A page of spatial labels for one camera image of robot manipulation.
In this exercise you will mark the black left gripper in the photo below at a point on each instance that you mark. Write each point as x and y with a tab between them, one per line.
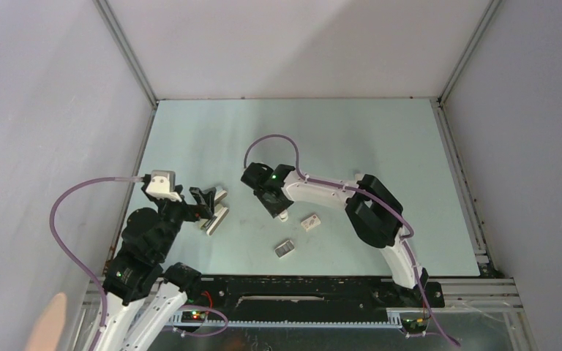
205	197

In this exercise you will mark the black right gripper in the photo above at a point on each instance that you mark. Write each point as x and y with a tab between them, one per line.
276	210

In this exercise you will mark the white staple box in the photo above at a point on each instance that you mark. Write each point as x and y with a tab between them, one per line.
310	222

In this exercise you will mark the grey staple strip block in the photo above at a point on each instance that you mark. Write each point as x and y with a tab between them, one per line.
285	248

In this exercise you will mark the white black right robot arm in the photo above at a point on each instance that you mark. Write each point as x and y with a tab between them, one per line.
373	211

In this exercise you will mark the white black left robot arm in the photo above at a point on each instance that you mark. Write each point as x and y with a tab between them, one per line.
139	295

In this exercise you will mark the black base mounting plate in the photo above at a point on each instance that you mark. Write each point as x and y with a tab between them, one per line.
303	310

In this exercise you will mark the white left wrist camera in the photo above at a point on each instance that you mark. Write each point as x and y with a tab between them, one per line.
162	186

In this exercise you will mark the white slotted cable duct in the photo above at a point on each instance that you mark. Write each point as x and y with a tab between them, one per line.
181	320

